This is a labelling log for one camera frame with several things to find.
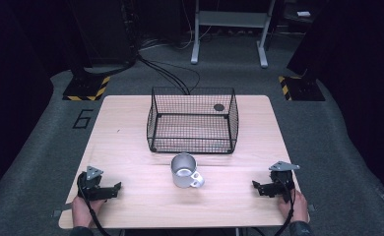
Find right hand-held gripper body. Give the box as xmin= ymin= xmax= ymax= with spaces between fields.
xmin=267 ymin=160 xmax=301 ymax=204

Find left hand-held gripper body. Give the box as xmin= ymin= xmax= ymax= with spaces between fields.
xmin=77 ymin=165 xmax=113 ymax=202

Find person's left hand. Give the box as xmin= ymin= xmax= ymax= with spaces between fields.
xmin=70 ymin=195 xmax=106 ymax=228

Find person's right hand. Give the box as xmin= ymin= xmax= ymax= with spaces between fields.
xmin=277 ymin=189 xmax=309 ymax=224

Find silver metal cup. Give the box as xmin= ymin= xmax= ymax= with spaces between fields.
xmin=170 ymin=151 xmax=206 ymax=190

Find striped black stand base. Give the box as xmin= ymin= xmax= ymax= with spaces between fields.
xmin=277 ymin=75 xmax=327 ymax=102
xmin=62 ymin=75 xmax=111 ymax=102

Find black cabinet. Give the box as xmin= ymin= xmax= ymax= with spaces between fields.
xmin=65 ymin=0 xmax=139 ymax=68

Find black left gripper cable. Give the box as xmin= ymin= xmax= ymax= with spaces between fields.
xmin=77 ymin=172 xmax=113 ymax=236

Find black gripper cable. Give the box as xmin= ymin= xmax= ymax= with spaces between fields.
xmin=273 ymin=170 xmax=297 ymax=236
xmin=77 ymin=172 xmax=113 ymax=236

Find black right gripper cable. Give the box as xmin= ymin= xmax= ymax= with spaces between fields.
xmin=273 ymin=170 xmax=297 ymax=236

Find black wire basket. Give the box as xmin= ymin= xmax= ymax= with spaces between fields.
xmin=146 ymin=86 xmax=240 ymax=155

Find black floor cables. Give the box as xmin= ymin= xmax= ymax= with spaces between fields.
xmin=136 ymin=52 xmax=202 ymax=96

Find white metal frame stand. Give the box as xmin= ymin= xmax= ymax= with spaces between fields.
xmin=190 ymin=0 xmax=277 ymax=70

